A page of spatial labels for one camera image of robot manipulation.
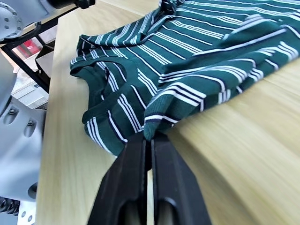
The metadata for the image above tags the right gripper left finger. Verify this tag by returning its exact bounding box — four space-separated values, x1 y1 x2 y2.
87 135 149 225

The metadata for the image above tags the green white striped T-shirt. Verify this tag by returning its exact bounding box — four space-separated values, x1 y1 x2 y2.
69 0 300 157

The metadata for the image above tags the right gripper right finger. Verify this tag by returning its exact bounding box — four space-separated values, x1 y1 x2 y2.
150 134 213 225

